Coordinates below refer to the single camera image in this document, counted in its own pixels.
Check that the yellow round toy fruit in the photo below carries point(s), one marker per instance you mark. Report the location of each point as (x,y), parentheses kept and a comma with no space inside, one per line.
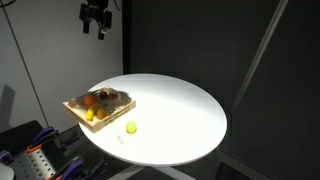
(131,127)

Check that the wooden slatted tray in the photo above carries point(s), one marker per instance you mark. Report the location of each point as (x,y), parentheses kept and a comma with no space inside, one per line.
(115,108)

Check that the yellow toy banana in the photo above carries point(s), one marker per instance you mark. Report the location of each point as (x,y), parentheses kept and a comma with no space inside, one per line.
(92,111)

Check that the purple clamp upper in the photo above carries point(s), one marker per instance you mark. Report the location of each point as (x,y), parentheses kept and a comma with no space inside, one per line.
(44,136)

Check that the purple clamp lower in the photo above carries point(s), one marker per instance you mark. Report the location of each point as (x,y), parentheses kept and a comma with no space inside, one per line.
(68,170)

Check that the purple clamp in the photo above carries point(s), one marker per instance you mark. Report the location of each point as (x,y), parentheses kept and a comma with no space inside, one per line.
(44,136)
(68,170)

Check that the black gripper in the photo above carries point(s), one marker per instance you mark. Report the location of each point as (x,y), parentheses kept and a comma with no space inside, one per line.
(96,10)

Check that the red toy strawberry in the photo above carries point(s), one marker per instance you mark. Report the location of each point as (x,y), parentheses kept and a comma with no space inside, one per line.
(112,96)

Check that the dark red toy fruit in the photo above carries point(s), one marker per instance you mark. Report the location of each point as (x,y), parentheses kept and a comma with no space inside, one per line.
(103,95)

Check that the perforated metal plate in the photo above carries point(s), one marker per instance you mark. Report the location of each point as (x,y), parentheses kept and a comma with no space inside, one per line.
(32,166)

